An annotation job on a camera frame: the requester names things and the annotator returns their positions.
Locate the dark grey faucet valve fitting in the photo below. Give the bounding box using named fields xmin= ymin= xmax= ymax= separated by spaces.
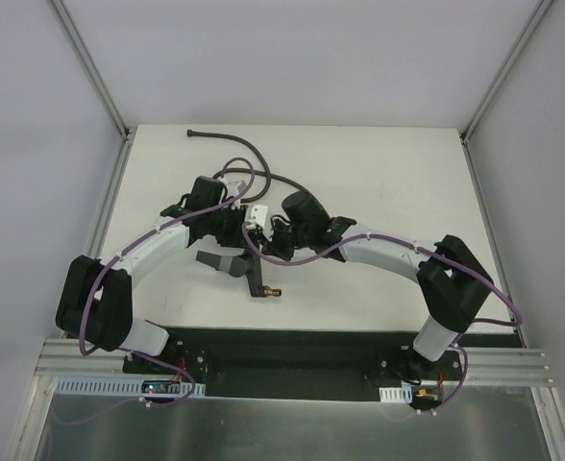
xmin=195 ymin=249 xmax=283 ymax=298

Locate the black flexible hose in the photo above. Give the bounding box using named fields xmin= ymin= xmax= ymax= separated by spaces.
xmin=185 ymin=127 xmax=312 ymax=203

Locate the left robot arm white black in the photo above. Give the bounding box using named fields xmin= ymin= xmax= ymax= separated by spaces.
xmin=56 ymin=176 xmax=254 ymax=374

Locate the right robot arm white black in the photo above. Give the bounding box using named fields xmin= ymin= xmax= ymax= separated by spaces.
xmin=261 ymin=192 xmax=493 ymax=379

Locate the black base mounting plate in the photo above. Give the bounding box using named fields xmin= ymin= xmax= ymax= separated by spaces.
xmin=121 ymin=326 xmax=476 ymax=400

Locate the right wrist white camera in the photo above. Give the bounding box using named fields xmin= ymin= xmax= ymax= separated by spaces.
xmin=244 ymin=205 xmax=268 ymax=233

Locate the wrist white camera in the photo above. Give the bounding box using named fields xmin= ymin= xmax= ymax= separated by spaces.
xmin=224 ymin=179 xmax=246 ymax=198
xmin=244 ymin=205 xmax=268 ymax=233

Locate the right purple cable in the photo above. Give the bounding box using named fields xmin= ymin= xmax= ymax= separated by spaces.
xmin=241 ymin=230 xmax=525 ymax=417

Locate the purple cable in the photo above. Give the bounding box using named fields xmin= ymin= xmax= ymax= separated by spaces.
xmin=51 ymin=157 xmax=258 ymax=426
xmin=241 ymin=230 xmax=525 ymax=417

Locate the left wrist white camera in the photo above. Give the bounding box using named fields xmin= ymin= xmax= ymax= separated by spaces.
xmin=224 ymin=179 xmax=246 ymax=198

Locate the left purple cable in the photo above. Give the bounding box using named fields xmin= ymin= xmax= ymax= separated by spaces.
xmin=51 ymin=157 xmax=258 ymax=426

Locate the left aluminium frame post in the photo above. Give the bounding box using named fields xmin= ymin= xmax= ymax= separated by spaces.
xmin=49 ymin=0 xmax=135 ymax=140

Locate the aluminium frame post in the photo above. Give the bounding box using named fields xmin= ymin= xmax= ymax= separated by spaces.
xmin=49 ymin=0 xmax=135 ymax=140
xmin=460 ymin=0 xmax=557 ymax=146

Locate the left white cable duct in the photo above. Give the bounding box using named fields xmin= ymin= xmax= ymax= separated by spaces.
xmin=56 ymin=376 xmax=206 ymax=399

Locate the white cable duct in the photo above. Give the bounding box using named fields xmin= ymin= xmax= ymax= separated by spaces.
xmin=56 ymin=376 xmax=206 ymax=399
xmin=379 ymin=386 xmax=413 ymax=404

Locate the right white cable duct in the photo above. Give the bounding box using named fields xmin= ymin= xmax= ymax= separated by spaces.
xmin=379 ymin=386 xmax=413 ymax=404

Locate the front aluminium rail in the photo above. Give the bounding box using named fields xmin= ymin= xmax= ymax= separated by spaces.
xmin=35 ymin=339 xmax=555 ymax=387

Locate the right aluminium frame post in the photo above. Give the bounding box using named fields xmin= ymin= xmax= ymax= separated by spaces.
xmin=460 ymin=0 xmax=557 ymax=146

